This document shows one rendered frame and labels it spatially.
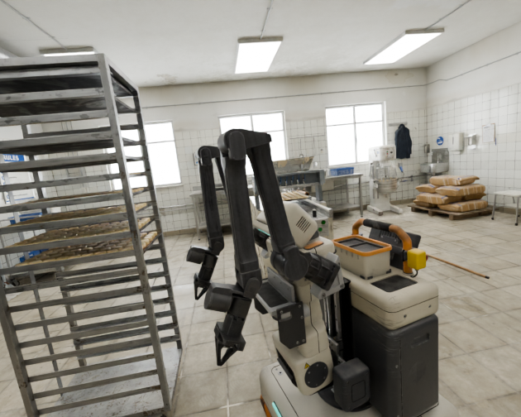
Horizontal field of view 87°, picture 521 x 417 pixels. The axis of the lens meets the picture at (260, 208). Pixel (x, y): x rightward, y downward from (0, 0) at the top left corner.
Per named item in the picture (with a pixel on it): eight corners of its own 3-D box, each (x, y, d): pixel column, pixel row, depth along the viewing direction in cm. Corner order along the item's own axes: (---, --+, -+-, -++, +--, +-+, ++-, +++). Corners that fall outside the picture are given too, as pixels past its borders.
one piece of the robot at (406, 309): (353, 350, 160) (345, 212, 147) (444, 431, 110) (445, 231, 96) (303, 371, 149) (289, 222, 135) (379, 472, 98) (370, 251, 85)
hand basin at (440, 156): (463, 187, 550) (464, 131, 532) (446, 189, 545) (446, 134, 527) (427, 184, 646) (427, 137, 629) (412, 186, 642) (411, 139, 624)
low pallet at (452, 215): (407, 210, 570) (407, 205, 568) (440, 205, 583) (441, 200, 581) (458, 221, 453) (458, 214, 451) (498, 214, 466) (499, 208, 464)
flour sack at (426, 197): (413, 201, 542) (413, 192, 540) (432, 198, 551) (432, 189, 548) (445, 205, 473) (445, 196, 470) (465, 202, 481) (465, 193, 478)
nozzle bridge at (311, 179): (254, 206, 308) (250, 175, 302) (317, 198, 314) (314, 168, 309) (257, 210, 276) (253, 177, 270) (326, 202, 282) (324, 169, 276)
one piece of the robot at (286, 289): (284, 306, 124) (279, 261, 120) (317, 340, 98) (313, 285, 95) (250, 316, 118) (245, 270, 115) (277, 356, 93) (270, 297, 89)
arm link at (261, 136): (272, 117, 69) (258, 124, 78) (222, 130, 65) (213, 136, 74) (311, 275, 79) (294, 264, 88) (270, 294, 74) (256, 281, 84)
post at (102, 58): (172, 405, 142) (107, 55, 114) (170, 410, 139) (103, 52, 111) (165, 407, 142) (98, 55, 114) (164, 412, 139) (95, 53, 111)
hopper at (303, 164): (258, 174, 301) (257, 162, 299) (308, 169, 306) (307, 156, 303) (261, 175, 273) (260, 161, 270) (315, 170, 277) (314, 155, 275)
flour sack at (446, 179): (426, 184, 534) (426, 176, 532) (443, 182, 544) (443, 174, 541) (461, 187, 465) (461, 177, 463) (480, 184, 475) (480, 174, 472)
